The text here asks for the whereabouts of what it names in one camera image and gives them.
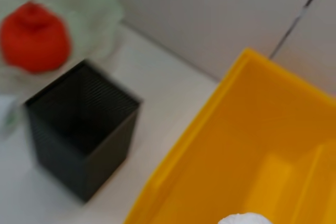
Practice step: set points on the white paper ball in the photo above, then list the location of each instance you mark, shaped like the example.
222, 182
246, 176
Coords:
244, 219

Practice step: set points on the yellow plastic bin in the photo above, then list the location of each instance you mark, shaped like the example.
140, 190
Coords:
236, 129

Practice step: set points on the black mesh pen holder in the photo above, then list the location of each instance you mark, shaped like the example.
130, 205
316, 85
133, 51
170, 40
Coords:
81, 140

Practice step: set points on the translucent green fruit plate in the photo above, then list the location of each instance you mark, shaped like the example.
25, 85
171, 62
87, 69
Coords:
86, 11

